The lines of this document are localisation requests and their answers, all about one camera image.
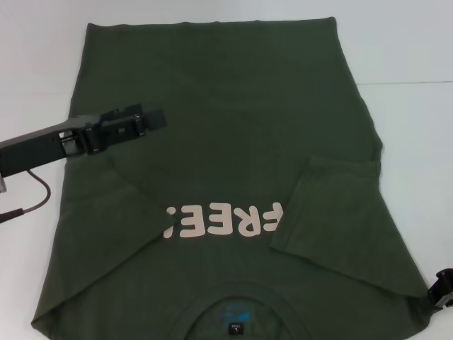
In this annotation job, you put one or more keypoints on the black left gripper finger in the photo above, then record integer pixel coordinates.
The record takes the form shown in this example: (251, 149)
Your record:
(117, 132)
(122, 111)

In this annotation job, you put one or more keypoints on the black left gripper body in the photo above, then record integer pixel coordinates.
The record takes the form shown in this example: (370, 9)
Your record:
(35, 148)

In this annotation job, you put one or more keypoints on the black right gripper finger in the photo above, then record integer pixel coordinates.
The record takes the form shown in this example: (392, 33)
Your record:
(440, 292)

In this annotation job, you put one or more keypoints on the dark green FREE! t-shirt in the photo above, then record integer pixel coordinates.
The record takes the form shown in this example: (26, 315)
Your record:
(226, 78)

